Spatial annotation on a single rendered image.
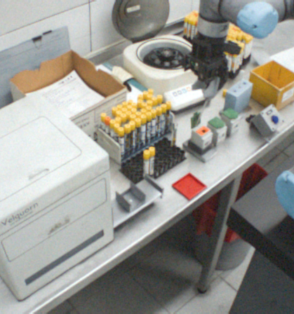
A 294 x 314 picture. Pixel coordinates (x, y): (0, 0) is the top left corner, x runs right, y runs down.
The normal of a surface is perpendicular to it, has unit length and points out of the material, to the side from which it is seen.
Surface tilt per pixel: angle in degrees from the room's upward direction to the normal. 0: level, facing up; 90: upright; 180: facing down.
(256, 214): 4
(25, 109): 0
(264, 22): 90
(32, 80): 87
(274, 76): 90
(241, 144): 0
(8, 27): 90
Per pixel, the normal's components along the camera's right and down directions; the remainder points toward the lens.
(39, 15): 0.66, 0.55
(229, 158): 0.03, -0.71
